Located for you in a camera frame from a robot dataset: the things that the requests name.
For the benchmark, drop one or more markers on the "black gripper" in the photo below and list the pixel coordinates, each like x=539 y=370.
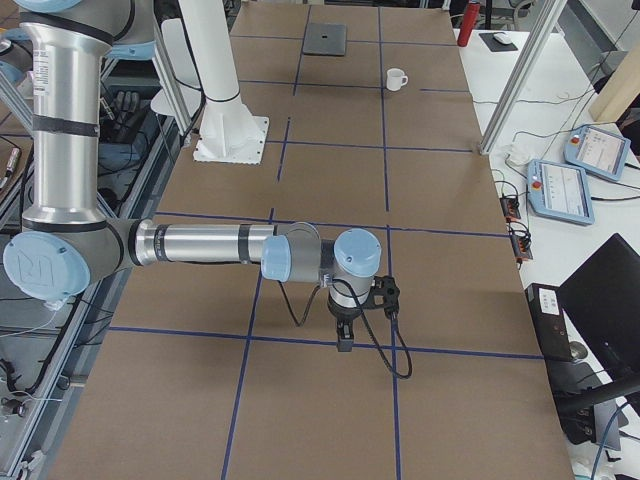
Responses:
x=343 y=317

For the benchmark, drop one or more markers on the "white plastic cup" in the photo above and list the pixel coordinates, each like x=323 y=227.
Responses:
x=396 y=79

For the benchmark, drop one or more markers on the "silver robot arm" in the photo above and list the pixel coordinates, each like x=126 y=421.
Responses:
x=66 y=243

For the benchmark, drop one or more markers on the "black open laptop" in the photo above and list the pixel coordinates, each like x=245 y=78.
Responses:
x=601 y=299

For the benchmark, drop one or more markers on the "silver closed laptop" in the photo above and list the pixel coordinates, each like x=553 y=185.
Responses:
x=325 y=39

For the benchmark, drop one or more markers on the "orange black hub near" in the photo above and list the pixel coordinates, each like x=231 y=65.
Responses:
x=520 y=238

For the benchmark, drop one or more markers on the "orange black hub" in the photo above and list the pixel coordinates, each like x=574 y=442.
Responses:
x=520 y=238
x=510 y=202

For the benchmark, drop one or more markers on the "orange black hub far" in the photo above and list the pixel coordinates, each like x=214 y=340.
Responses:
x=510 y=202

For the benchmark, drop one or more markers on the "black desktop box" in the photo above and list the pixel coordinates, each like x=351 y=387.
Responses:
x=584 y=408

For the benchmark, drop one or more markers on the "blue teach pendant near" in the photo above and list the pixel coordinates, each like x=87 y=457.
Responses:
x=559 y=191

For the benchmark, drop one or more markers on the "blue teach pendant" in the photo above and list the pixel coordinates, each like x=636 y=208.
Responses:
x=559 y=191
x=599 y=152

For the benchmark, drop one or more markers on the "blue teach pendant far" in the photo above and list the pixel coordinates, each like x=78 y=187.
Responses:
x=599 y=152

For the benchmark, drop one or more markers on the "black mouse pad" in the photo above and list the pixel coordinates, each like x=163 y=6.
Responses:
x=494 y=46

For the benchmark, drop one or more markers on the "white computer mouse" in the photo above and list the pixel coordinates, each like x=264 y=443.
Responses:
x=502 y=38

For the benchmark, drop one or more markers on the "red water bottle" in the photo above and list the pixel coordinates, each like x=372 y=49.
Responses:
x=468 y=22

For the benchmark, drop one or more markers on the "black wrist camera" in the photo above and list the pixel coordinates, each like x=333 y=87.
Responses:
x=384 y=294

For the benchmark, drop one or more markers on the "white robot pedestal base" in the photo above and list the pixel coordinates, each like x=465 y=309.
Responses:
x=229 y=133

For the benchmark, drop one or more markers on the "aluminium frame post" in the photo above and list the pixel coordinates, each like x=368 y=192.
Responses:
x=536 y=41

